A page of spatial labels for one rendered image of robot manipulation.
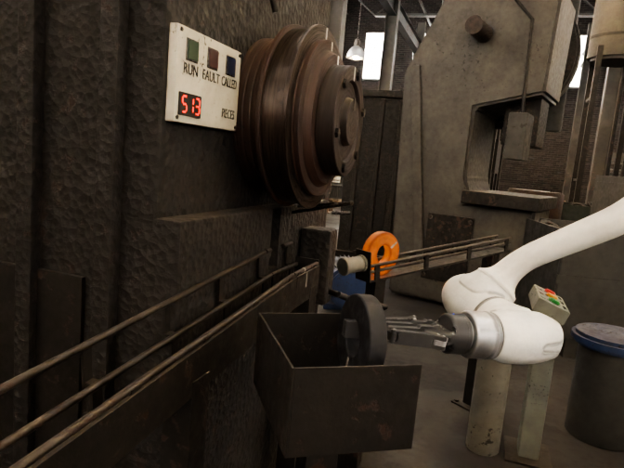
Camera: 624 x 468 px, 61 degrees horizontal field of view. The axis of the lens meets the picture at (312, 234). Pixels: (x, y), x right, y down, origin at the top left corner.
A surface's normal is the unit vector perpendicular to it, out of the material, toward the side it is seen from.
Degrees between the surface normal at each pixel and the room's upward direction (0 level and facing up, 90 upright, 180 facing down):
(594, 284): 90
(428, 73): 90
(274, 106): 89
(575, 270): 90
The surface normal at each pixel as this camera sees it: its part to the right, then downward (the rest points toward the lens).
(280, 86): -0.29, -0.11
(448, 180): -0.54, 0.07
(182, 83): 0.94, 0.13
